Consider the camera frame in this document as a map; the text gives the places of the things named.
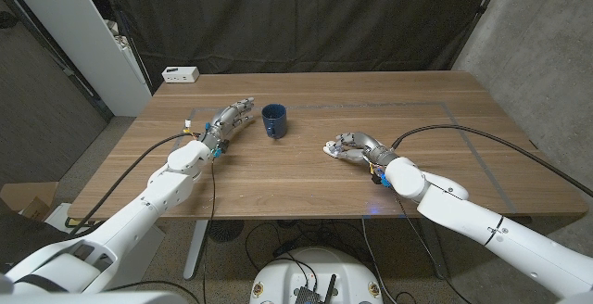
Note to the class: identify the white shelf cabinet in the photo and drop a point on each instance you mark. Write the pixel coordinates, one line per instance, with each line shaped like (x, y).
(79, 30)

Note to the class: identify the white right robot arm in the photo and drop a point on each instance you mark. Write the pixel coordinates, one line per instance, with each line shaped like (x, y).
(463, 211)

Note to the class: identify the grey table leg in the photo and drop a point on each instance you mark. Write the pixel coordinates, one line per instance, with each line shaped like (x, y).
(194, 253)
(437, 262)

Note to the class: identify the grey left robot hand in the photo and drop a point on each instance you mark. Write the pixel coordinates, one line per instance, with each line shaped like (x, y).
(227, 121)

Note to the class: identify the round black floor fan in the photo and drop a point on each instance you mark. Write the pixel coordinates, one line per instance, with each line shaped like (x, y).
(225, 231)

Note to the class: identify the small white floor box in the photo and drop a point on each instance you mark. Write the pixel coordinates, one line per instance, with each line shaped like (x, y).
(58, 215)

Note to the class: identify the white power strip box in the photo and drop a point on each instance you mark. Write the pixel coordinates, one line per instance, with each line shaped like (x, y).
(180, 74)

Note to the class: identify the white robot base with antenna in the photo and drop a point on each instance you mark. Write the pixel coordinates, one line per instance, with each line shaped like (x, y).
(315, 271)

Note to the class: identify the black backdrop stand pole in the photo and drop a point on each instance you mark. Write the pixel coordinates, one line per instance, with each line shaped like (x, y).
(121, 21)
(482, 7)

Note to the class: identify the dark blue ceramic mug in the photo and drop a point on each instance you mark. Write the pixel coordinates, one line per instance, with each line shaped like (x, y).
(273, 121)

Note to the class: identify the black curtain backdrop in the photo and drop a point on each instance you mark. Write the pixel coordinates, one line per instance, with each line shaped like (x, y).
(301, 16)

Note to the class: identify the white AirPods case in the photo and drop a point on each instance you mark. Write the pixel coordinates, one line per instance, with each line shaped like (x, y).
(328, 149)

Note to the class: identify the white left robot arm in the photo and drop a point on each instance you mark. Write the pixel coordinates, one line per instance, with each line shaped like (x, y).
(157, 197)

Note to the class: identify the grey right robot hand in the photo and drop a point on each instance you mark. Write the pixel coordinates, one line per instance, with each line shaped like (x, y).
(366, 145)

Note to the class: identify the white robot torso edge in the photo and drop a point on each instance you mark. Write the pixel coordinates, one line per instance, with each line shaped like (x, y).
(92, 299)

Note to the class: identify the brown cardboard box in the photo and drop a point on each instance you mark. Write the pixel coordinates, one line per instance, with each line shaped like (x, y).
(23, 195)

